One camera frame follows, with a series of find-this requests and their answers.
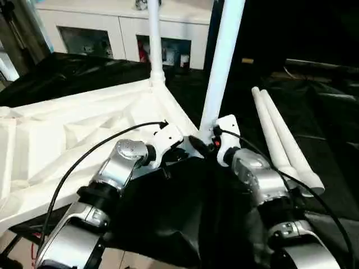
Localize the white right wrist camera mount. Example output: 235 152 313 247
214 114 242 168

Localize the black left wrist camera cable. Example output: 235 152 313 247
35 120 169 254

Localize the black shiny mat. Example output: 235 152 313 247
0 52 359 269

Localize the light blue panel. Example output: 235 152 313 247
42 27 56 54

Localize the long black bar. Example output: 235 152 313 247
285 58 359 74

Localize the white plastic table leg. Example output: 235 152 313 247
251 86 315 199
199 0 246 146
147 0 167 88
259 89 326 196

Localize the black metal table frame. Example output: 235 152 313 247
0 224 45 269

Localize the black silver ornament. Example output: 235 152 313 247
135 0 164 7

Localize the thin red wire loop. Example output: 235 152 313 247
30 240 39 262

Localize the white display cabinet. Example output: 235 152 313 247
36 4 211 69

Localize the red white box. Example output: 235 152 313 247
139 41 149 63

